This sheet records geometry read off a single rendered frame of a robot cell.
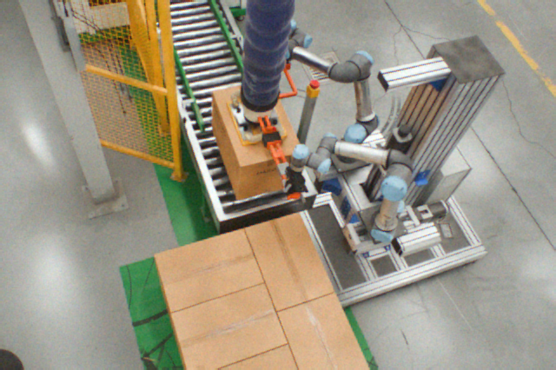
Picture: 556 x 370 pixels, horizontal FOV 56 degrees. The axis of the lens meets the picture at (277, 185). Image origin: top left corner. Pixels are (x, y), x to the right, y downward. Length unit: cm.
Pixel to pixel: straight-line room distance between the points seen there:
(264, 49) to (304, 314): 159
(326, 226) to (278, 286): 80
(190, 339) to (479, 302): 222
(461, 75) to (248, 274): 175
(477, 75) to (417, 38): 331
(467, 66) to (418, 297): 210
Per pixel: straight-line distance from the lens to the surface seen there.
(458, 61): 255
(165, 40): 316
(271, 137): 302
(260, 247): 343
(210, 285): 331
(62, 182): 443
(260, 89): 290
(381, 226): 279
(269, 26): 258
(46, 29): 291
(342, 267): 383
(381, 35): 569
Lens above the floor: 365
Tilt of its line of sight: 58 degrees down
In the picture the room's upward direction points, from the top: 12 degrees clockwise
